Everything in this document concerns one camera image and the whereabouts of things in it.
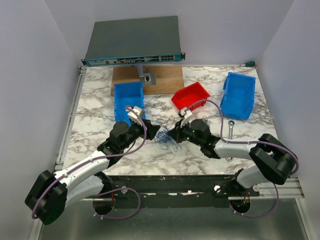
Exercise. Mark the blue plastic bin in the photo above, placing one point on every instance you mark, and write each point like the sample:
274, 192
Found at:
239, 95
127, 94

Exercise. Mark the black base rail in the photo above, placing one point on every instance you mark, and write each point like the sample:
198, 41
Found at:
168, 191

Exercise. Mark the red plastic bin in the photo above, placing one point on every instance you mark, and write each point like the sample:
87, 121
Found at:
189, 95

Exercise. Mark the left blue plastic bin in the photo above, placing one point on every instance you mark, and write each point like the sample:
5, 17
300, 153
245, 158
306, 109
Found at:
127, 94

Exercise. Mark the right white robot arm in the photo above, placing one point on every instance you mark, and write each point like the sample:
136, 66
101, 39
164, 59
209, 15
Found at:
273, 162

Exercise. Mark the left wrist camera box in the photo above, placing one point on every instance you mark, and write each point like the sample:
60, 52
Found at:
135, 114

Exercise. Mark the wooden board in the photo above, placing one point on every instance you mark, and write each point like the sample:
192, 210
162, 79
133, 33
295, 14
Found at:
169, 78

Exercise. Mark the grey network switch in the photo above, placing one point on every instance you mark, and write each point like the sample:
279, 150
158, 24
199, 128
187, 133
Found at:
134, 41

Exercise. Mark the silver ratchet wrench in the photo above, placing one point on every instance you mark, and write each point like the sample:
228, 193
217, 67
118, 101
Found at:
231, 125

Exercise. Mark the right blue plastic bin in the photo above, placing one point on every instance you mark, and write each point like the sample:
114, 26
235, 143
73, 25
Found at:
239, 95

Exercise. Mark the grey metal stand bracket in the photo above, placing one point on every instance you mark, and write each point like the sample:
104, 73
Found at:
146, 77

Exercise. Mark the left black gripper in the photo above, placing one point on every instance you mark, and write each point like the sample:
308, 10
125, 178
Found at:
151, 129

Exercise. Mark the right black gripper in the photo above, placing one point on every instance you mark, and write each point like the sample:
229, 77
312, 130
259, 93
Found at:
176, 133

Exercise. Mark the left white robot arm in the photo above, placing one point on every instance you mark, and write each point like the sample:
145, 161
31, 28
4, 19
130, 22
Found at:
51, 193

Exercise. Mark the green handled screwdriver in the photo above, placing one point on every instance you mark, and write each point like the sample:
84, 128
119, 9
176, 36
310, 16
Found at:
249, 64

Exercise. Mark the aluminium frame rail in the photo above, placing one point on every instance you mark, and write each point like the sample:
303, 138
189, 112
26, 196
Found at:
70, 120

